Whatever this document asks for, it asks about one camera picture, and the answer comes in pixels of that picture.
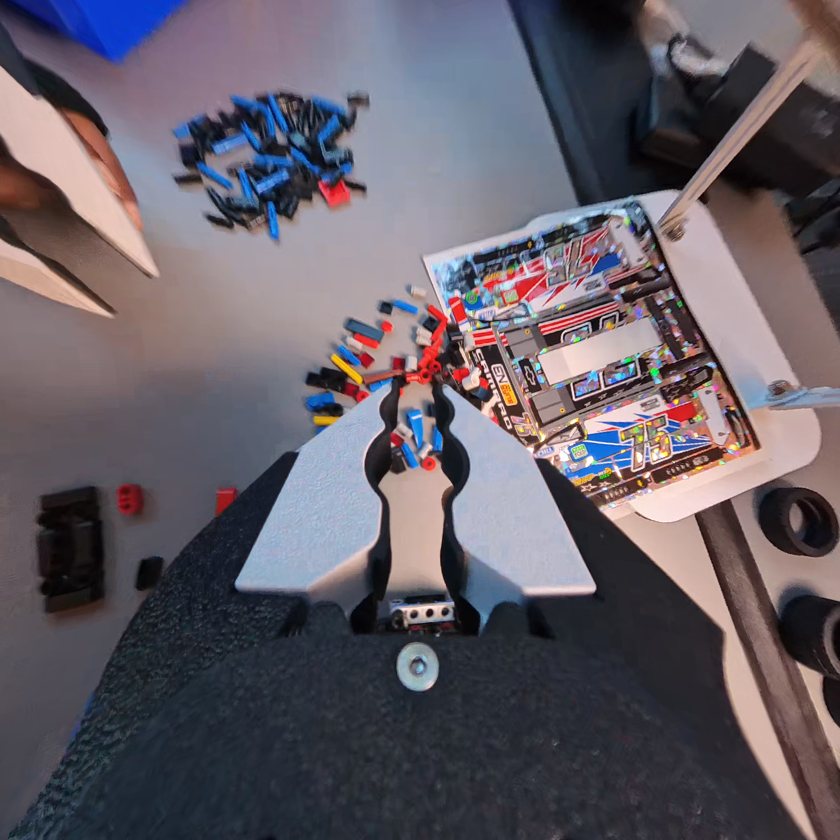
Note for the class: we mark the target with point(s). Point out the pile of mixed toy bricks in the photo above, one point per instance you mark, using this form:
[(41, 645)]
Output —
[(354, 371)]

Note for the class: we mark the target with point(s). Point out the black toy tyre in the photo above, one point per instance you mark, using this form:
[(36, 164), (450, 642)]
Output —
[(774, 525), (807, 636)]

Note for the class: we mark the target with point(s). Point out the labelled blue storage bin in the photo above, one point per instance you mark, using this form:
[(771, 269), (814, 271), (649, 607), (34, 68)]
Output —
[(98, 26)]

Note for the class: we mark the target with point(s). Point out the black toy panel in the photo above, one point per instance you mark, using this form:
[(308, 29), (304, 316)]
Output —
[(71, 548)]

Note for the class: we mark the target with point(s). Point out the pile of blue black pins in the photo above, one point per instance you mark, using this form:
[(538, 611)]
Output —
[(275, 164)]

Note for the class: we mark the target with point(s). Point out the white book stand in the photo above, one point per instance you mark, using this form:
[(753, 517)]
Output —
[(735, 308)]

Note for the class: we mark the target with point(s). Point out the small black toy connector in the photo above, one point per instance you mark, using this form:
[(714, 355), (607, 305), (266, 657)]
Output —
[(149, 572)]

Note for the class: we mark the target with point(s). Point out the person's left hand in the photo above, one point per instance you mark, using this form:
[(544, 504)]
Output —
[(118, 184)]

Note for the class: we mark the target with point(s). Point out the holographic sticker sheet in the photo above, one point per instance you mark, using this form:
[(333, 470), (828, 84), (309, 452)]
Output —
[(590, 367)]

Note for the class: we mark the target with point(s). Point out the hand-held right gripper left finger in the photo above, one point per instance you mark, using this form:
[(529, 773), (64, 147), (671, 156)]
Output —
[(315, 525)]

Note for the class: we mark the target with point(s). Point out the partly built toy car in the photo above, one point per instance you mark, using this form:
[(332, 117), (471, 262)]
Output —
[(420, 613)]

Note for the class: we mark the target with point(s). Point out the small red toy connector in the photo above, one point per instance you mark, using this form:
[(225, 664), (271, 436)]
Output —
[(130, 499)]

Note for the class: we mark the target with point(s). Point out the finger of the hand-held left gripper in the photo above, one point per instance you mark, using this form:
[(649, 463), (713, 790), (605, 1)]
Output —
[(65, 157), (39, 279)]

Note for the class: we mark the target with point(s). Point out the small black power adapter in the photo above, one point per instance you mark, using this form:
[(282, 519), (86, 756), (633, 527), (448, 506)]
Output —
[(669, 124)]

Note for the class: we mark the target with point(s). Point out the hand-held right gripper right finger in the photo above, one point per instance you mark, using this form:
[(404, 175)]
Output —
[(518, 525)]

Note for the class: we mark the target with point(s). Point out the long red toy beam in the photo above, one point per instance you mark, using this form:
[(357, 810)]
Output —
[(225, 501)]

